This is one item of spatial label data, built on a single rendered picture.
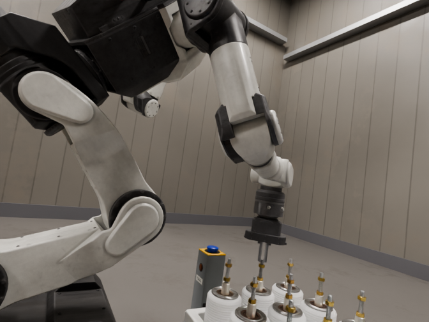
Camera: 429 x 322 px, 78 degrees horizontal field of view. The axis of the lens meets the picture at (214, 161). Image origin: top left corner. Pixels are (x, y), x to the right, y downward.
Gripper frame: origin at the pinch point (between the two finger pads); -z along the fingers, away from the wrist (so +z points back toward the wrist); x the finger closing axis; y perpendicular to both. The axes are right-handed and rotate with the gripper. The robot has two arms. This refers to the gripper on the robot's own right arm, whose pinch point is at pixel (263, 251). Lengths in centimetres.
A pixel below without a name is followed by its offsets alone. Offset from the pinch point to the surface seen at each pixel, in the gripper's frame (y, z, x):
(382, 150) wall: -198, 70, -100
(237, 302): 10.1, -12.0, 4.9
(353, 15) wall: -231, 230, -69
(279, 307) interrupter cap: 9.1, -11.2, -5.7
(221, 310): 12.4, -14.0, 8.7
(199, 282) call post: -5.4, -15.2, 19.2
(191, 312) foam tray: 7.8, -18.6, 17.3
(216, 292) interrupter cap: 9.3, -11.2, 10.9
